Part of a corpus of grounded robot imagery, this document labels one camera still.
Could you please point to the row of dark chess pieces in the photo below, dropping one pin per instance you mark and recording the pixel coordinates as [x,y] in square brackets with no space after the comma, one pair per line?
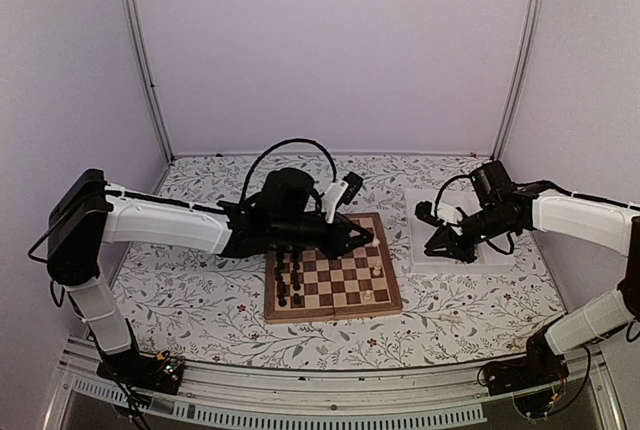
[288,258]

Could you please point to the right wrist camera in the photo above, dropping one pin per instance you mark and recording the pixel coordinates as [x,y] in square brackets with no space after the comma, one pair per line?
[443,213]

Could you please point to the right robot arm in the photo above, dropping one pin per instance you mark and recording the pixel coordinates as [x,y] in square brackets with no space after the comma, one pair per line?
[565,222]

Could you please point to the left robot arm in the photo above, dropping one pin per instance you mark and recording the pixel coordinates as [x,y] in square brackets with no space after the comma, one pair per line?
[288,215]

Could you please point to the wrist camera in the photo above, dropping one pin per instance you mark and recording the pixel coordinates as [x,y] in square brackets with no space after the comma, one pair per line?
[443,213]
[340,192]

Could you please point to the right aluminium frame post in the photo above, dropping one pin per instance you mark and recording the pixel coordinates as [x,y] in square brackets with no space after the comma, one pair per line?
[531,19]

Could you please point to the cream chess pawn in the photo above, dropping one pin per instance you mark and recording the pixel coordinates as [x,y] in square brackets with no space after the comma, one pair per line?
[376,271]
[367,295]

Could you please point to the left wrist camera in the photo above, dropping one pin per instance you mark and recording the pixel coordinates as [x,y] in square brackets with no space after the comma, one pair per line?
[340,192]

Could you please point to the left aluminium frame post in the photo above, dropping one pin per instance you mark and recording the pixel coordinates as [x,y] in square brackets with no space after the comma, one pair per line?
[147,80]

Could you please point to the white three-compartment plastic tray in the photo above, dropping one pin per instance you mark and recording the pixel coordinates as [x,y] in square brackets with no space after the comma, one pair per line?
[491,258]

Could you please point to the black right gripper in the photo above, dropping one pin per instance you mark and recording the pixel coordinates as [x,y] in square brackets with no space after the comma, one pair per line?
[450,240]

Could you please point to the floral patterned table mat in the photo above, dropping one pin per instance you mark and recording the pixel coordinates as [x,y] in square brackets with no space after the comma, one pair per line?
[210,308]

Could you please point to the aluminium frame post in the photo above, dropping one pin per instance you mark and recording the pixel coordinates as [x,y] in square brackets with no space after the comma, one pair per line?
[147,80]
[531,19]

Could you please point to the wooden chess board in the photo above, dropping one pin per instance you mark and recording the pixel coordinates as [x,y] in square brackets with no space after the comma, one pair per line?
[333,289]

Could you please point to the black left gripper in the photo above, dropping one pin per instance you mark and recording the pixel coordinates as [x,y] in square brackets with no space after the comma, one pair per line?
[341,244]

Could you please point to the front aluminium rail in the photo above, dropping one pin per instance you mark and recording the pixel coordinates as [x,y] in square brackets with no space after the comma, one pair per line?
[216,396]

